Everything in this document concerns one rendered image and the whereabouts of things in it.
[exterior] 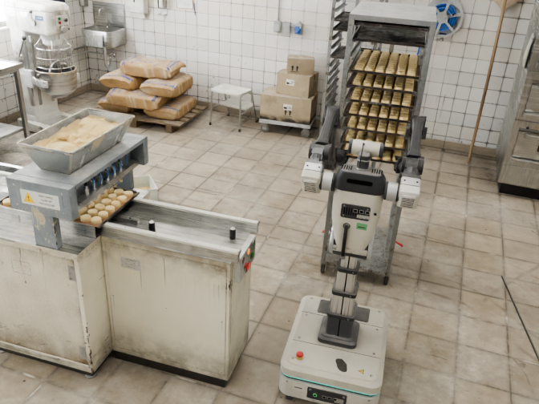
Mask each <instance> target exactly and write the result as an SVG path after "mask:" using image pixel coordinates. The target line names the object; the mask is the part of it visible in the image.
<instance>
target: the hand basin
mask: <svg viewBox="0 0 539 404"><path fill-rule="evenodd" d="M79 5H80V6H89V5H88V0H79ZM92 5H93V14H94V22H95V25H94V26H88V27H84V28H82V29H81V31H82V38H83V45H85V46H94V47H100V48H103V57H104V66H105V67H106V68H110V67H111V62H112V59H111V58H113V59H114V58H115V57H116V54H115V53H114V52H111V53H110V55H109V56H108V59H107V50H106V48H107V49H111V48H115V49H114V51H116V48H117V47H118V46H122V45H125V44H126V43H127V42H126V22H125V11H124V4H121V3H114V2H101V1H92ZM125 5H126V11H127V12H131V13H130V17H133V18H144V17H145V14H147V13H149V0H125ZM107 61H108V64H107Z"/></svg>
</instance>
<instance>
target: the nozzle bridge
mask: <svg viewBox="0 0 539 404"><path fill-rule="evenodd" d="M125 155H127V158H128V162H127V164H126V156H125ZM119 159H121V163H122V164H126V165H125V166H122V171H119V170H118V171H116V174H115V175H111V176H110V175H109V176H110V177H109V178H110V179H109V180H103V184H102V185H99V184H98V183H99V180H98V175H99V173H100V172H101V175H102V177H103V178H104V179H105V178H106V177H105V169H106V168H108V171H109V173H112V172H111V165H112V164H113V163H115V168H117V169H118V160H119ZM147 163H148V137H147V136H146V135H137V134H132V133H127V132H125V134H124V137H123V138H122V140H121V141H120V142H119V143H118V144H116V145H115V146H113V147H111V148H110V149H108V150H107V151H105V152H104V153H102V154H101V155H99V156H97V157H96V158H94V159H93V160H92V161H90V162H89V163H87V164H85V165H83V166H82V167H81V168H79V169H78V170H76V171H75V172H72V173H71V174H70V175H68V174H63V173H59V172H51V171H47V170H42V169H40V168H39V167H38V166H37V164H36V163H35V162H32V163H31V164H28V165H27V166H25V167H24V168H21V169H19V170H17V171H16V172H14V173H12V174H11V175H9V176H7V177H6V184H7V189H8V193H9V197H10V205H11V208H14V209H18V210H23V211H26V212H30V214H31V219H32V223H33V228H34V237H35V242H36V245H37V246H41V247H45V248H51V249H55V250H59V249H60V248H62V247H63V242H62V236H61V231H60V225H59V218H60V219H64V220H71V221H74V220H75V219H76V218H78V217H79V210H80V209H81V208H82V207H84V206H85V205H86V204H88V203H89V202H91V201H92V200H94V199H95V198H96V197H97V196H98V195H100V194H101V193H102V192H104V191H105V190H106V189H108V188H109V187H111V186H113V184H114V183H115V182H117V185H116V187H119V188H127V189H133V188H134V179H133V169H134V168H135V167H137V166H138V165H139V164H140V165H146V164H147ZM93 177H94V178H95V182H96V183H97V184H98V185H96V190H88V191H89V195H87V196H85V195H84V189H83V186H84V184H85V183H86V182H87V185H88V188H91V178H93ZM122 177H124V179H123V182H120V181H119V179H121V178H122Z"/></svg>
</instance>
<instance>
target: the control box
mask: <svg viewBox="0 0 539 404"><path fill-rule="evenodd" d="M254 241H255V244H256V235H253V234H250V235H249V237H248V238H247V240H246V241H245V243H244V244H243V245H242V247H241V253H240V261H239V262H238V264H237V263H234V282H237V283H240V282H241V280H242V278H243V276H244V275H245V274H246V273H247V269H245V263H247V264H248V267H247V268H248V269H249V263H250V264H252V262H253V260H254V258H255V245H254V246H253V242H254ZM249 248H250V252H249V255H248V251H249ZM251 253H254V255H253V258H251ZM243 257H245V261H244V263H242V261H243Z"/></svg>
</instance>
